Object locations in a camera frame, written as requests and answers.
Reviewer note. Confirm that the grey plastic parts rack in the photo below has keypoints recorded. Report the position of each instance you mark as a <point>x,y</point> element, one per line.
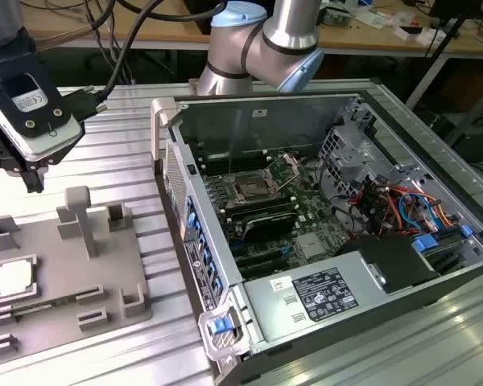
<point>64,273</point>

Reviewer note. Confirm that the CPU socket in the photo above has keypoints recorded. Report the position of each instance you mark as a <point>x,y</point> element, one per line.
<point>249,187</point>

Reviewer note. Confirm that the thin metal locking lever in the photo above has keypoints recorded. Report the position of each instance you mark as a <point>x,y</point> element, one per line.
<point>229,163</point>

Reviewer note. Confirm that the green electronics board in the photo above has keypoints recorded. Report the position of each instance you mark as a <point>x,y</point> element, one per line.
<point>336,17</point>

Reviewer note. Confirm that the green motherboard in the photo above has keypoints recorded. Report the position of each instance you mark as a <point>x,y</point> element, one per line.
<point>318,225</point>

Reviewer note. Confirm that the black expansion slot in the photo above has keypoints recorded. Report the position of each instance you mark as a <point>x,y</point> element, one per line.
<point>261,257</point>
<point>265,268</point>

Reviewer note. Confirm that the RAM slot with white clips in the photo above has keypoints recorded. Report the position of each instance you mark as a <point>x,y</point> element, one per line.
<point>233,156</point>
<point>237,164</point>

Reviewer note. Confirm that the black RAM stick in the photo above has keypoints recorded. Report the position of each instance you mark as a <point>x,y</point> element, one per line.
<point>261,210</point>

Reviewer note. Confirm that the black graphics card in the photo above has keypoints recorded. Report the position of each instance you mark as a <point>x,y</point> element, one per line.
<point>269,225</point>

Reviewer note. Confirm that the green RAM stick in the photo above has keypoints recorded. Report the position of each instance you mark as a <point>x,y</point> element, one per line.
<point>44,303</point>

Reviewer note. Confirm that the silver square CPU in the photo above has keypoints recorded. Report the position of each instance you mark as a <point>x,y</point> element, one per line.
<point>12,277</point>

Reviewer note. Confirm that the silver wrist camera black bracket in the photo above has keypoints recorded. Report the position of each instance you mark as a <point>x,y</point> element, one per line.
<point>44,136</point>

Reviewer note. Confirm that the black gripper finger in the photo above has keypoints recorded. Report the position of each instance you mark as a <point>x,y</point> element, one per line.
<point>34,179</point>

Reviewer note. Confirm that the black stand leg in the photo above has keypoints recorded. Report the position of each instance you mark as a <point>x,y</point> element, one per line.
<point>447,36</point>

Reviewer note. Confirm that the blue case release latch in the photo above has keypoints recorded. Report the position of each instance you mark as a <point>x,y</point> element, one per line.
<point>219,325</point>

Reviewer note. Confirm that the black equipment box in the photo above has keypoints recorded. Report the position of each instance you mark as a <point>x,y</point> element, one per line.
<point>479,140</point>

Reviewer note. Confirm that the silver chipset heat sink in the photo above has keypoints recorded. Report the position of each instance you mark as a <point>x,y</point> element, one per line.
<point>310,245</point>

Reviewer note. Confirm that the silver perforated drive cage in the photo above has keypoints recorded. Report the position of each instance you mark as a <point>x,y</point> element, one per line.
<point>346,157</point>

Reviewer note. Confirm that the wooden workbench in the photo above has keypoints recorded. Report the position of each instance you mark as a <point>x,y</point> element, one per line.
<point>165,28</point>

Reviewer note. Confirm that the blue disk carrier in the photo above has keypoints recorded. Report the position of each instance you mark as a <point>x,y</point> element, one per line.
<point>424,243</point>

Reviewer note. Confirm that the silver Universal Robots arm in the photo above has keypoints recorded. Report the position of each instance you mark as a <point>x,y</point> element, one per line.
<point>290,36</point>

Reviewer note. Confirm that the white box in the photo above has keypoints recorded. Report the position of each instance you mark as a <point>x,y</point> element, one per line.
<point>422,37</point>

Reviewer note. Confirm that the open grey PC case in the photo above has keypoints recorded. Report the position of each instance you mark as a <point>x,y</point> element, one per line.
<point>209,193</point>

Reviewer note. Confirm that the silver power supply with label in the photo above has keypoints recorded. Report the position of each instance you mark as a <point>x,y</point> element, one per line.
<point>273,309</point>

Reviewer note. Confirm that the black plastic air shroud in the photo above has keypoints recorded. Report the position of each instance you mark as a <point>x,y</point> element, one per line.
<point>402,261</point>

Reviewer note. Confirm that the blue card retainer clip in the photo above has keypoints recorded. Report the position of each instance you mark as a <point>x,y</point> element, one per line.
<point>191,219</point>

